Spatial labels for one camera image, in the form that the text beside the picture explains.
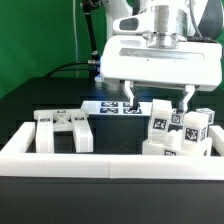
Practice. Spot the white U-shaped fence frame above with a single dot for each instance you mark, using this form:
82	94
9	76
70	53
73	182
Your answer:
15	160

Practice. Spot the white marker sheet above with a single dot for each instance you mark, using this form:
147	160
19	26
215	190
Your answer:
115	108

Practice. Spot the white tagged cube left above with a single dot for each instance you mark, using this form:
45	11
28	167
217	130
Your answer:
177	117

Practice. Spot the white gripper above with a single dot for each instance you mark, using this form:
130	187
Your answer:
191	65

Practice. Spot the white tagged cube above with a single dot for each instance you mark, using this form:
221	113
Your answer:
177	117
210	113

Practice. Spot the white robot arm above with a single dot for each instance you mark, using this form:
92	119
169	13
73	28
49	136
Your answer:
163	44

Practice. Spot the white tagged cube right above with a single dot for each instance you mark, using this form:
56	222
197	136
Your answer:
210	113

